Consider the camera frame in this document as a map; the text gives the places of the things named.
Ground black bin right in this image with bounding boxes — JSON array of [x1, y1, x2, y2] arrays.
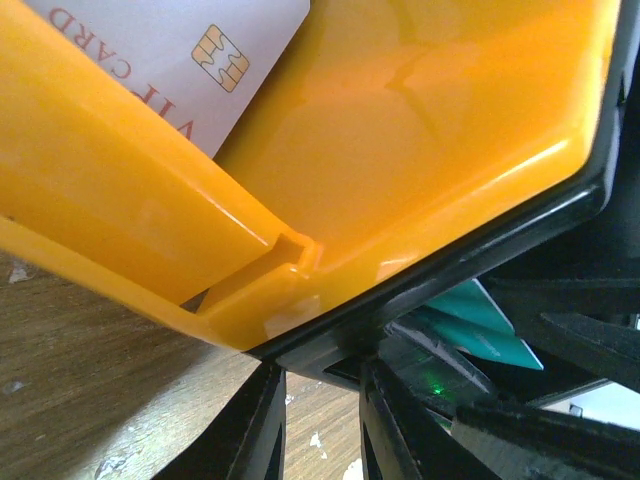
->
[[220, 1, 639, 419]]

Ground orange bin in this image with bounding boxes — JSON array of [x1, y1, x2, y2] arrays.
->
[[1, 1, 638, 351]]

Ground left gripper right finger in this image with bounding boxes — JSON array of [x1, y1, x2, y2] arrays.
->
[[359, 359, 448, 479]]

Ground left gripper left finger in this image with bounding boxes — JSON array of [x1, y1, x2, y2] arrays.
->
[[159, 363, 286, 479]]

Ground teal credit card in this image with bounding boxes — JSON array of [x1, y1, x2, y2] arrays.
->
[[419, 279, 544, 371]]

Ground white pink cards stack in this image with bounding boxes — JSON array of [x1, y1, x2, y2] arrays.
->
[[28, 0, 311, 157]]

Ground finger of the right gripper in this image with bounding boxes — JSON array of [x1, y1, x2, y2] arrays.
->
[[451, 402, 639, 479], [540, 313, 639, 383]]

